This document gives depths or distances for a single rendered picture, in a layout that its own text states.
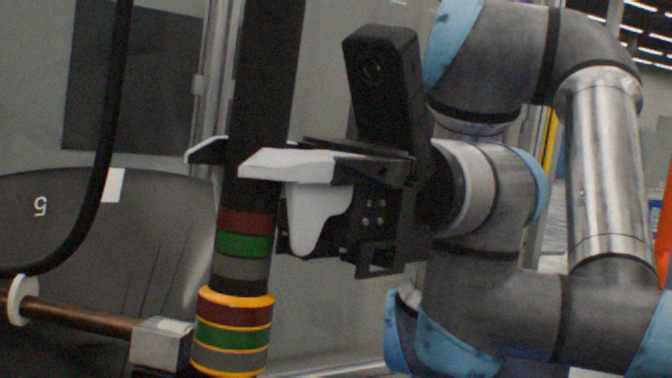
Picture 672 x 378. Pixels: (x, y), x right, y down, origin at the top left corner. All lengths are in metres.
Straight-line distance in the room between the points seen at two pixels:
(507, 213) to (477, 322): 0.09
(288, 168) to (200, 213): 0.19
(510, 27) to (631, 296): 0.38
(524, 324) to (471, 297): 0.05
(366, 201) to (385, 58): 0.09
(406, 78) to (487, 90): 0.45
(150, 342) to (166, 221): 0.15
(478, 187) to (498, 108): 0.38
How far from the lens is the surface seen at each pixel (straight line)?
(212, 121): 1.28
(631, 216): 0.77
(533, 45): 0.95
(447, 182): 0.58
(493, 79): 0.95
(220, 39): 1.27
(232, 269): 0.45
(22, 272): 0.53
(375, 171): 0.47
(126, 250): 0.60
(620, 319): 0.69
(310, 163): 0.44
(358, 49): 0.52
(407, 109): 0.52
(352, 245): 0.51
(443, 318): 0.67
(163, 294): 0.57
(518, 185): 0.66
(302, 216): 0.45
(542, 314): 0.68
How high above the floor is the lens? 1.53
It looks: 7 degrees down
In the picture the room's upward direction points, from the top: 8 degrees clockwise
